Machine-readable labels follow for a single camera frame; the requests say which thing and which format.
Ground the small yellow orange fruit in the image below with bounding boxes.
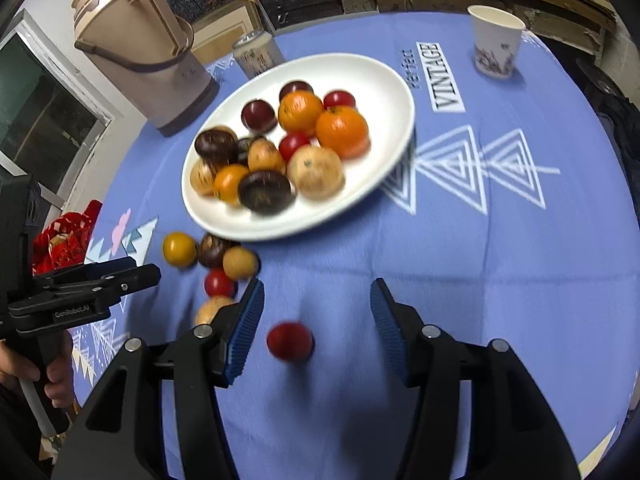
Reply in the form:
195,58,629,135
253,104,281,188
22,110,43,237
214,164,251,206
247,139,287,175

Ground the large tan round fruit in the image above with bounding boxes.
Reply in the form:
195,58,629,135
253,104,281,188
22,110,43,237
287,146,346,200

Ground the dark red cherry tomato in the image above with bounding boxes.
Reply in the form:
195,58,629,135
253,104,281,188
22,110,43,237
278,80,315,102
241,100,278,133

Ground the beige drink can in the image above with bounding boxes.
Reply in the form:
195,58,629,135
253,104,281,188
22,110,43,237
232,31,286,79

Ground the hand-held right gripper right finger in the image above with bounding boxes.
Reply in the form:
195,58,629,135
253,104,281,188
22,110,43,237
370,278,583,480

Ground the grey cable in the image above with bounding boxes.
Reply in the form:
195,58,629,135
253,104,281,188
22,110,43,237
20,380,53,432

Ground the white paper cup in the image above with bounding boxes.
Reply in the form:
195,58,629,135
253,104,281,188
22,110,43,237
467,5,527,80

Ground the small tan yellow fruit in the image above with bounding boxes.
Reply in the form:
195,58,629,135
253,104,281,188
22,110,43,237
222,246,260,281
190,158,218,197
194,296,236,327

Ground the dark round object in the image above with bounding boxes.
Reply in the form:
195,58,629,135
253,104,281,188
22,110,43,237
575,57,631,106

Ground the cardboard box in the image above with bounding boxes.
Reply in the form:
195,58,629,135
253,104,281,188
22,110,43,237
192,0,273,63

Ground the red plastic bag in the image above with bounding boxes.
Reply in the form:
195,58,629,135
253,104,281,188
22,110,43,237
32,200,103,276

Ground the beige thermos jug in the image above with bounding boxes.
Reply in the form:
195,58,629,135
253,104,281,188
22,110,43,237
71,0,221,137

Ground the blue printed tablecloth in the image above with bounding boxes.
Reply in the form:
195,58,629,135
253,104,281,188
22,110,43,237
70,12,631,480

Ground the small striped brown fruit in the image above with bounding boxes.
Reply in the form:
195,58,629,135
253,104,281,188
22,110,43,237
236,136,266,163

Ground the person's left hand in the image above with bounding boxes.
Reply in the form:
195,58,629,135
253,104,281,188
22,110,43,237
0,332,76,409

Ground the white framed window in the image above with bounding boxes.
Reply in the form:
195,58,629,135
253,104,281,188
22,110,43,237
0,10,113,211

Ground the white round plate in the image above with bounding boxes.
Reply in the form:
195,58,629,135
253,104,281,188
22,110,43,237
181,53,416,242

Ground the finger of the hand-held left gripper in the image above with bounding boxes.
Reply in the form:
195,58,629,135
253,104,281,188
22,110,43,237
47,264,162,307
34,256,138,288

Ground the yellow cherry tomato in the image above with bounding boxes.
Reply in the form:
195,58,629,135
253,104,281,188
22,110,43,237
162,231,198,268

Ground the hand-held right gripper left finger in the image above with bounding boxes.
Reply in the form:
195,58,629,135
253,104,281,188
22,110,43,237
50,278,266,480

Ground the large orange mandarin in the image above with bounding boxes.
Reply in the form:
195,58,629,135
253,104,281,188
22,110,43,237
315,107,371,158

